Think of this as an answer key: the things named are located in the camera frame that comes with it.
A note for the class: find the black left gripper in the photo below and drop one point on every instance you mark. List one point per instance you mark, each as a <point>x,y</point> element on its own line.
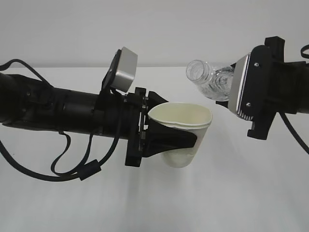
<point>158,138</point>

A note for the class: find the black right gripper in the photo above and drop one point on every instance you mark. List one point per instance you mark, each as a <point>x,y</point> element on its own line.
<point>276,45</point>

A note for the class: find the white paper cup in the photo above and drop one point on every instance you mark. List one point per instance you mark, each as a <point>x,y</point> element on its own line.
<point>187,117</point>

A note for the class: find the clear water bottle green label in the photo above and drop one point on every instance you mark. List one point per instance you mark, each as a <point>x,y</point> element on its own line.
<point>214,82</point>

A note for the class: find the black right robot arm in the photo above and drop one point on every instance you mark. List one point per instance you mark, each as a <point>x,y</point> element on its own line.
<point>288,88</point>

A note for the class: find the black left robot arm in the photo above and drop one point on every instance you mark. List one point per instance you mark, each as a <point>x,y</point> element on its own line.
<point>30,104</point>

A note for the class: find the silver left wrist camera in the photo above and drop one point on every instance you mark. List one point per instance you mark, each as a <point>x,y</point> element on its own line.
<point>121,73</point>

